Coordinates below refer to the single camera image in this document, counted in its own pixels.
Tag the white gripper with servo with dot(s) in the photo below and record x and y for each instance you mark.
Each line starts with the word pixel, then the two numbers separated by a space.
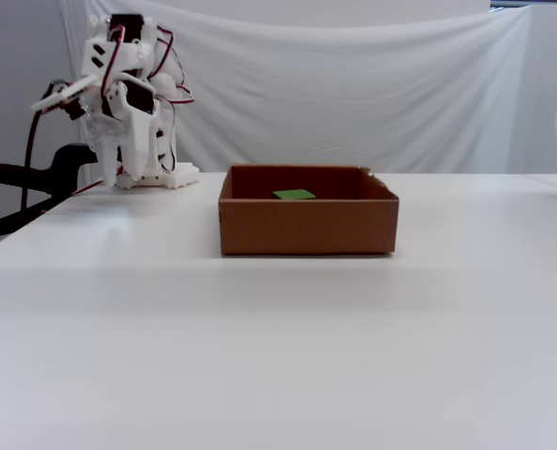
pixel 135 136

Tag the green cube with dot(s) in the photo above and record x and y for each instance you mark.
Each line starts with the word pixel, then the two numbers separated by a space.
pixel 293 194

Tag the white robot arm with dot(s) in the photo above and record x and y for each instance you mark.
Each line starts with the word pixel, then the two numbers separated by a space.
pixel 119 56

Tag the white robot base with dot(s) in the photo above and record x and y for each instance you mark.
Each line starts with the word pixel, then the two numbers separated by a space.
pixel 175 178

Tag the brown cardboard box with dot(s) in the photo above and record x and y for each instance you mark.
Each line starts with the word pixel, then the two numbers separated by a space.
pixel 306 229

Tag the black clamp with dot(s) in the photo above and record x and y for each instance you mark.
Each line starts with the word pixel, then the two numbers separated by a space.
pixel 67 164

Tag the white backdrop cloth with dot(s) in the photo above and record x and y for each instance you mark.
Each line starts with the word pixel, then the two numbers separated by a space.
pixel 400 94

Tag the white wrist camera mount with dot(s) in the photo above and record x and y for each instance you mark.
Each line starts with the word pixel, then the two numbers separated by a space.
pixel 65 94

